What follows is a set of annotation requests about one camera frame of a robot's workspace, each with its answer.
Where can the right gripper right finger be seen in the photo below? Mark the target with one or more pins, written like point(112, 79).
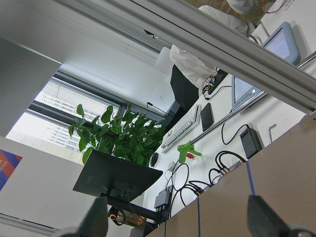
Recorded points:
point(262, 221)

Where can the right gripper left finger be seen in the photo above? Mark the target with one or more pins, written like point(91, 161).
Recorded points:
point(95, 223)

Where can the black monitor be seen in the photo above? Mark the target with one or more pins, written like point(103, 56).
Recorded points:
point(116, 177)

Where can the green potted plant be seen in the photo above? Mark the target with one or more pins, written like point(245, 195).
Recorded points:
point(132, 137)

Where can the black power adapter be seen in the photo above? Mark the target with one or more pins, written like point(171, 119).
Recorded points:
point(250, 142)

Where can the black computer mouse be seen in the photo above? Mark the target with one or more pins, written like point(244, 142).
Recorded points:
point(153, 159)

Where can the white keyboard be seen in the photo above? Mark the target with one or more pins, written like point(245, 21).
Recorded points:
point(189, 121)

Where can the person with glasses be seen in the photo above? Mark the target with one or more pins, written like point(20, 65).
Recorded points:
point(191, 66)

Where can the blue teach pendant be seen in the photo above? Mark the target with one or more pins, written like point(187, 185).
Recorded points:
point(282, 44)

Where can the person in white sweater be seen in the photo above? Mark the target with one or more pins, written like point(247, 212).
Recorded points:
point(242, 7)

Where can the aluminium frame post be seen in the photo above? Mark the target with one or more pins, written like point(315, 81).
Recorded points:
point(178, 23)

